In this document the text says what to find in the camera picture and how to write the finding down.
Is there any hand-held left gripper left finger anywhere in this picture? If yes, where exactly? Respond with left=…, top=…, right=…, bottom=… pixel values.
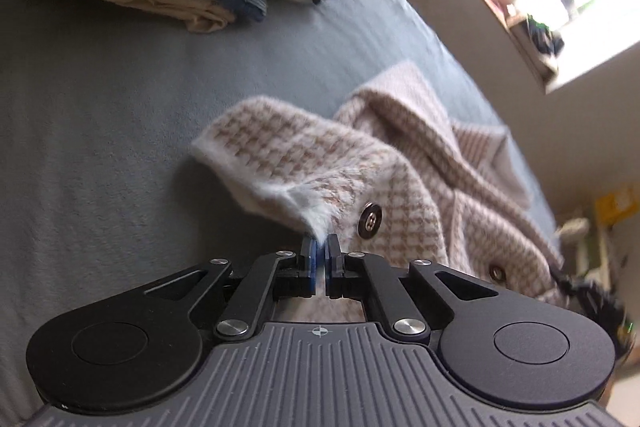
left=144, top=239, right=321, bottom=342

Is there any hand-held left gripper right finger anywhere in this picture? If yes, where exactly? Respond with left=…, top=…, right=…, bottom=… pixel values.
left=325, top=234, right=501, bottom=343

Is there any beige houndstooth knit coat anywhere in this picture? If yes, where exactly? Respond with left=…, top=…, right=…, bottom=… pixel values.
left=191, top=61, right=568, bottom=323

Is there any white carved bedpost finial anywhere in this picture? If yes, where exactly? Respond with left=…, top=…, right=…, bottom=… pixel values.
left=556, top=218, right=592, bottom=245

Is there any grey-blue bed blanket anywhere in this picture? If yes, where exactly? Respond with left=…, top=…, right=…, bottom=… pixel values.
left=0, top=0, right=561, bottom=410

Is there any dark cloth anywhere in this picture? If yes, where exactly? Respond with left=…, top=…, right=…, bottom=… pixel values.
left=550, top=271, right=637, bottom=360

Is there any white and green desk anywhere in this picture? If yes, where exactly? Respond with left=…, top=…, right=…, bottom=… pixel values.
left=575, top=207, right=632, bottom=303

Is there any yellow box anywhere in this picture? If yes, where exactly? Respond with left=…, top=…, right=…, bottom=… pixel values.
left=595, top=186, right=640, bottom=224

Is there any cardboard box with shoes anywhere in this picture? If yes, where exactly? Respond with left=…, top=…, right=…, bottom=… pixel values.
left=505, top=13, right=567, bottom=80

